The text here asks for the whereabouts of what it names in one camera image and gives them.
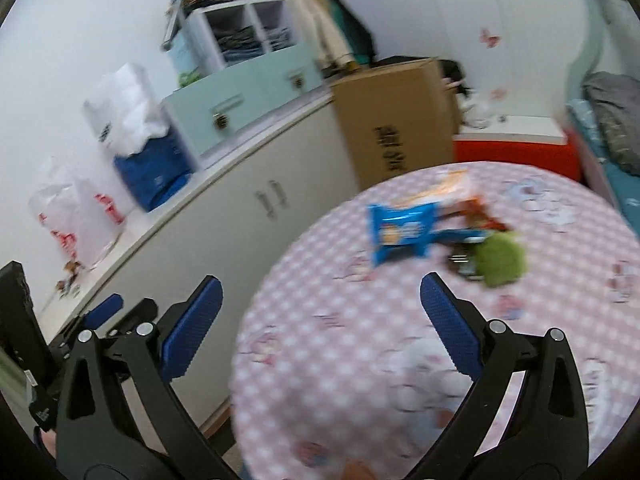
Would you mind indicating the blue bed sheet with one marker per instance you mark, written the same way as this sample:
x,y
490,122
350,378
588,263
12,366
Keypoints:
x,y
613,184

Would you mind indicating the person's left hand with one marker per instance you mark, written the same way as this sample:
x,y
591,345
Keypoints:
x,y
45,441

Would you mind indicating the orange white snack packet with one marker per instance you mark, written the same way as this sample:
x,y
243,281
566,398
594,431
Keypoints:
x,y
455,194

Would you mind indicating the white red plastic bag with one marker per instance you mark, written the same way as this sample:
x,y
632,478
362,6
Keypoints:
x,y
85,223

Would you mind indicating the light blue cookie packet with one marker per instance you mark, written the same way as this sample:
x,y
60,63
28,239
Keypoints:
x,y
394,229

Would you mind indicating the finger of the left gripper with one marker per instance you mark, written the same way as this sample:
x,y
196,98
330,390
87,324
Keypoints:
x,y
103,312

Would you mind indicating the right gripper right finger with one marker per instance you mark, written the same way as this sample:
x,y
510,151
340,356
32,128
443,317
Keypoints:
x,y
524,416

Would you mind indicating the mint drawer unit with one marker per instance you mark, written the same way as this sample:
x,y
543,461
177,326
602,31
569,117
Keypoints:
x,y
215,108

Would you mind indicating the brown cardboard box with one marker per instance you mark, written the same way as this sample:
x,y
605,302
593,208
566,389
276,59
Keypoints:
x,y
396,119

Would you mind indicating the white cubby shelf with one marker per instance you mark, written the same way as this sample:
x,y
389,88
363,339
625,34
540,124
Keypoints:
x,y
206,36

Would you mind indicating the pink checkered tablecloth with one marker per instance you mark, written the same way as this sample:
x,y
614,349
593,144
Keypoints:
x,y
337,365

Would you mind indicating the hanging clothes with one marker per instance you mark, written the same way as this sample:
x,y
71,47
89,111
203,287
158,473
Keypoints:
x,y
339,42

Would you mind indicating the red storage box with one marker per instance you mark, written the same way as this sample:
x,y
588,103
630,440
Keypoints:
x,y
561,159

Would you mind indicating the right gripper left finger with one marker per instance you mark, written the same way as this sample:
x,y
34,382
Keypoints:
x,y
97,437

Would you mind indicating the grey blanket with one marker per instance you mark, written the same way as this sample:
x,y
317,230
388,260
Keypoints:
x,y
615,102

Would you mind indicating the dark blue snack wrapper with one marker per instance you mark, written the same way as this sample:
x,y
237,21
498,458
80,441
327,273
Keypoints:
x,y
463,244

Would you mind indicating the cream cabinet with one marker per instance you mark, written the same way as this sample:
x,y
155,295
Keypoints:
x,y
233,221

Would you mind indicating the blue bag with white plastic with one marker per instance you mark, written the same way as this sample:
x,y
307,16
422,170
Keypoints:
x,y
127,121

